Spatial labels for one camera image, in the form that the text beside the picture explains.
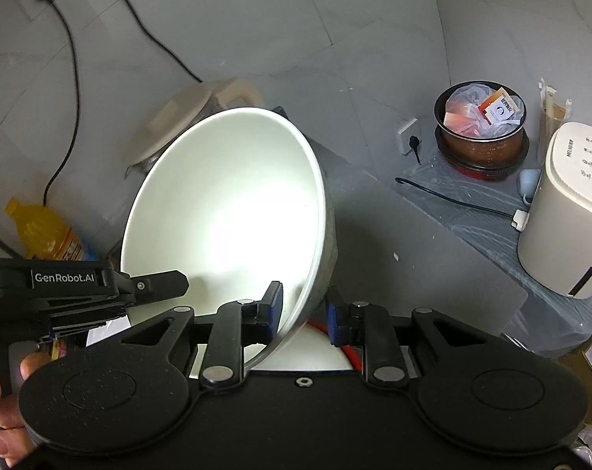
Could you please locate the glass kettle with beige lid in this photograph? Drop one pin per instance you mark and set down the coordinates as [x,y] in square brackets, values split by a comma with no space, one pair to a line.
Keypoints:
[178,117]

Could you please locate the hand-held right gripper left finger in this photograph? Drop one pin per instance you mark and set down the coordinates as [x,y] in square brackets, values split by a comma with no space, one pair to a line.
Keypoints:
[275,306]

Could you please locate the plastic bag with packets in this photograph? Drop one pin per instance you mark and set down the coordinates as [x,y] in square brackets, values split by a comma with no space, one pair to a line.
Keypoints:
[477,112]

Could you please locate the brown cooking pot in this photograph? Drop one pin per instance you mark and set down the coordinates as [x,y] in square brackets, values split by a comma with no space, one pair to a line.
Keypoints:
[487,149]

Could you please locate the white mug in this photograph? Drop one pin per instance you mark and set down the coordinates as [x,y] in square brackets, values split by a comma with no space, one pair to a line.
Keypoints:
[527,183]

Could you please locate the grey ribbed mat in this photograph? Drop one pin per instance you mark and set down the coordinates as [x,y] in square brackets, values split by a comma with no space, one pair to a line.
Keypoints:
[472,245]

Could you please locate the beige air fryer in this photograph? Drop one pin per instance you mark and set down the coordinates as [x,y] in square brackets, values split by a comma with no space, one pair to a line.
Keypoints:
[560,220]

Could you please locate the red black cooker base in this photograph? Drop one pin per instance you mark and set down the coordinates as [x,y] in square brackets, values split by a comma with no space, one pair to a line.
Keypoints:
[482,175]

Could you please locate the folded cardboard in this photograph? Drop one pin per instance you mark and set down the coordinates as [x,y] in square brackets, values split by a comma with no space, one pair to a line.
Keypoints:
[553,112]

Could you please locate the person's left hand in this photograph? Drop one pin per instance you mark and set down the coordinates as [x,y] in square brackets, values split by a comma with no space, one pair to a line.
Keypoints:
[9,431]

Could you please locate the small white wall socket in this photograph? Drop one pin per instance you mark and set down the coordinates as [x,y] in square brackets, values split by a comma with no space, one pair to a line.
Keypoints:
[406,134]

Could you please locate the large white bowl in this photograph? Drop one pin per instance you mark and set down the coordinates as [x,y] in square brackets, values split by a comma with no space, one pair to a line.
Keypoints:
[227,215]

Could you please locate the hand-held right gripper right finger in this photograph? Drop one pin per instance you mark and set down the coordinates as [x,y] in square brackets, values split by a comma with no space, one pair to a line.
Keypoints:
[332,318]

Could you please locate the red-rimmed bowl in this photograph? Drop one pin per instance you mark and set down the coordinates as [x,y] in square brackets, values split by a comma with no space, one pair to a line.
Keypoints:
[320,352]

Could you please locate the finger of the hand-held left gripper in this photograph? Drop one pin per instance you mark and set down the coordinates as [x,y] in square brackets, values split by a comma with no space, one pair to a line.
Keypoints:
[161,284]
[90,318]

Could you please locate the orange juice bottle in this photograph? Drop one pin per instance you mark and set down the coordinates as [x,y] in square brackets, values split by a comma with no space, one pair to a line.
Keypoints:
[46,230]

